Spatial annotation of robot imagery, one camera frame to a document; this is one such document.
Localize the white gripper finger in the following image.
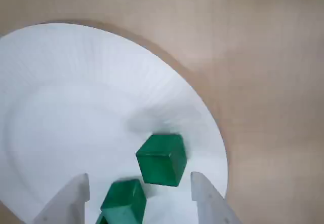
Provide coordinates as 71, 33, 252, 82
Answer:
190, 171, 244, 224
32, 172, 91, 224

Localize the white paper plate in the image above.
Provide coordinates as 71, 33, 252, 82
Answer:
0, 22, 228, 224

